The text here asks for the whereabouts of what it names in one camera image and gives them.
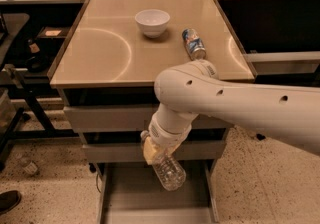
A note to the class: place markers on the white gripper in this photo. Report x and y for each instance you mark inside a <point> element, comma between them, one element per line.
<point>165,136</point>

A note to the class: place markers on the clear plastic water bottle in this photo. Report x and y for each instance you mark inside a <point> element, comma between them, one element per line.
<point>169,171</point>

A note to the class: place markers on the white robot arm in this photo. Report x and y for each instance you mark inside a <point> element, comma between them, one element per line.
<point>191,89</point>

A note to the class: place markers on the grey open bottom drawer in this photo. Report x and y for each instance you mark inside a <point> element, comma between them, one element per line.
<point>132,194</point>

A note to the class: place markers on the grey middle drawer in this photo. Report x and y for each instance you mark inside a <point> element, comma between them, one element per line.
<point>132,152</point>

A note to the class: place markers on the grey top drawer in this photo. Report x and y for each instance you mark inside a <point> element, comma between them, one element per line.
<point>110,118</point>

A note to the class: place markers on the grey drawer cabinet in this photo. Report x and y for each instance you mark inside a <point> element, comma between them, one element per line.
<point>109,61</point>

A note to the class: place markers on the small bottle on floor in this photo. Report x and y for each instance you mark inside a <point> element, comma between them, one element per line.
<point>27,164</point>

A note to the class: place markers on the blue soda can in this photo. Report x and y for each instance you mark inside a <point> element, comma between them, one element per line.
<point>193,44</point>

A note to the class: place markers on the white ceramic bowl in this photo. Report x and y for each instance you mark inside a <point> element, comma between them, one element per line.
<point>152,22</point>

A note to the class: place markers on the dark shoe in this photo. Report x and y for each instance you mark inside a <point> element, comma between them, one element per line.
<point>9,200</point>

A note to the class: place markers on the black metal table frame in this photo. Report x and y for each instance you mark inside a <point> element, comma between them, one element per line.
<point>283,58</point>

